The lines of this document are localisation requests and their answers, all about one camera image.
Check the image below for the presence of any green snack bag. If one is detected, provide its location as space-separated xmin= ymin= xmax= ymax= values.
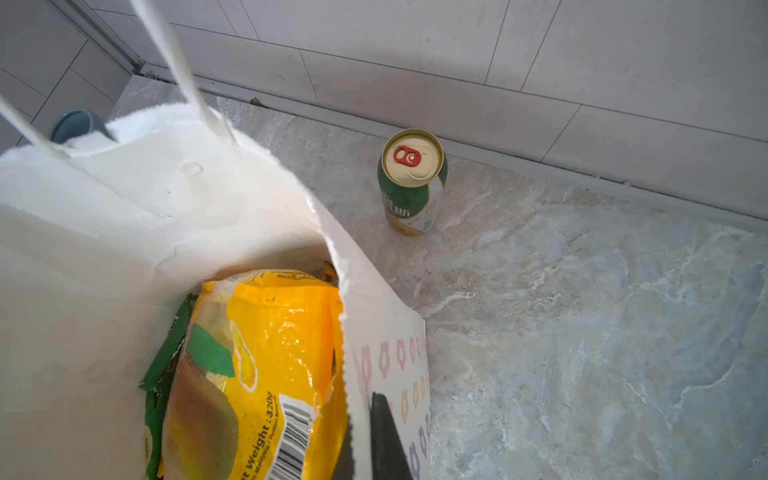
xmin=139 ymin=294 xmax=198 ymax=479

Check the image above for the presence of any yellow mango snack bag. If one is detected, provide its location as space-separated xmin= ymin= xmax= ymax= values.
xmin=162 ymin=266 xmax=348 ymax=479

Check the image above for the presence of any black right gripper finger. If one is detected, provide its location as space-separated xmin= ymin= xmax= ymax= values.
xmin=370 ymin=392 xmax=413 ymax=480

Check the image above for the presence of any teal cup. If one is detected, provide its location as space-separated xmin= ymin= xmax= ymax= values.
xmin=49 ymin=109 xmax=114 ymax=145

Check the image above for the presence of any aluminium corner frame post left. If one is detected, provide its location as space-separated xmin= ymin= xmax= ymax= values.
xmin=50 ymin=0 xmax=144 ymax=74

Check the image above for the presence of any white printed paper bag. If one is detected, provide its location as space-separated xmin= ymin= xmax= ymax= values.
xmin=1 ymin=1 xmax=432 ymax=479

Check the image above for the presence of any green beer can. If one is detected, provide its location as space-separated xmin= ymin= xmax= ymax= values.
xmin=377 ymin=128 xmax=448 ymax=236

